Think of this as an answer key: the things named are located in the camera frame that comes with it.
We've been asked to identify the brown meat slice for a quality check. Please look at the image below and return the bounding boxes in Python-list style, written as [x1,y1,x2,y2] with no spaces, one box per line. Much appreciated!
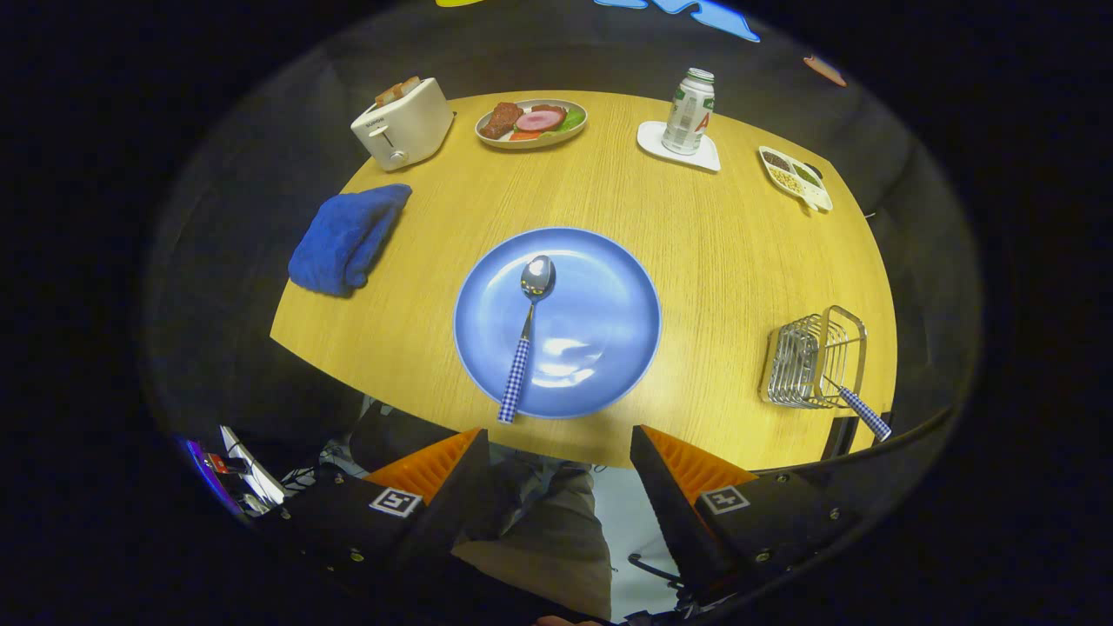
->
[480,102,524,140]

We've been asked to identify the spoon with checked handle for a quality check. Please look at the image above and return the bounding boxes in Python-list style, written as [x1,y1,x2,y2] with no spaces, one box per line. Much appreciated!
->
[497,255,557,425]

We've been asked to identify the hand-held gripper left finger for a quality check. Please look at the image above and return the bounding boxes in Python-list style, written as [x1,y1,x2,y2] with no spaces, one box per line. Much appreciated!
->
[261,428,492,601]

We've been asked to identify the white toaster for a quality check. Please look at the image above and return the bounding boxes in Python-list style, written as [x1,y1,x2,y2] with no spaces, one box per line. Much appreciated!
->
[350,77,456,172]

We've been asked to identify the toast slices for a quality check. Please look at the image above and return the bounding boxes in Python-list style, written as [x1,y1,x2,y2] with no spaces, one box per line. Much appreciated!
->
[375,76,422,108]

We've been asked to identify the person's leg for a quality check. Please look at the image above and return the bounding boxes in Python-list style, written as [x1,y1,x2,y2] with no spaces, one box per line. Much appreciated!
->
[452,443,614,620]

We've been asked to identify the fork with checked handle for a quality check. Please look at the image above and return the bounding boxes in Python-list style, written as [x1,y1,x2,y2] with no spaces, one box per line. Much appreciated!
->
[822,374,893,443]

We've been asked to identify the beige food plate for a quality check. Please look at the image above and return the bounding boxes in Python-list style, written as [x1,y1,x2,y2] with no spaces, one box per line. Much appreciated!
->
[475,98,589,150]

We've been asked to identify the blue folded cloth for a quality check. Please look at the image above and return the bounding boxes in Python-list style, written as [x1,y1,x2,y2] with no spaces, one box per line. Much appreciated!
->
[288,183,413,298]

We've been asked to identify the white power strip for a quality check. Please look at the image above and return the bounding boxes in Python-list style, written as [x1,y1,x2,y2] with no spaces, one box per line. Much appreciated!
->
[220,425,286,507]

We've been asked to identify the metal wire cutlery basket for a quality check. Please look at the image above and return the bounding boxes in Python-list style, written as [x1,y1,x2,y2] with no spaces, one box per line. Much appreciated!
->
[758,305,869,410]

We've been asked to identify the white divided condiment dish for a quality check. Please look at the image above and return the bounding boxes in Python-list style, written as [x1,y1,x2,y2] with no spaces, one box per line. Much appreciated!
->
[758,145,834,214]

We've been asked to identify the pink ham slice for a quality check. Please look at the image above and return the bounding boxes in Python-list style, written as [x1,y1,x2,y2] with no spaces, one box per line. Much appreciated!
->
[515,105,568,133]

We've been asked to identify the blue round plate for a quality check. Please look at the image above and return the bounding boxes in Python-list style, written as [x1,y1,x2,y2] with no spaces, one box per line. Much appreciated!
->
[453,227,663,420]

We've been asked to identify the white green drink bottle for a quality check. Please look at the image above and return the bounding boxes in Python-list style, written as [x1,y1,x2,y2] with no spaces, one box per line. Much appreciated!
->
[662,68,716,157]

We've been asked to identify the white square coaster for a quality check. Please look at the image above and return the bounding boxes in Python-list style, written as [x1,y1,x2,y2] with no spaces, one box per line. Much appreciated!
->
[636,120,722,173]

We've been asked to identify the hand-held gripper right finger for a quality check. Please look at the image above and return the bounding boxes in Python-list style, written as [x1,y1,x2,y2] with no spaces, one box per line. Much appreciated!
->
[630,424,879,609]

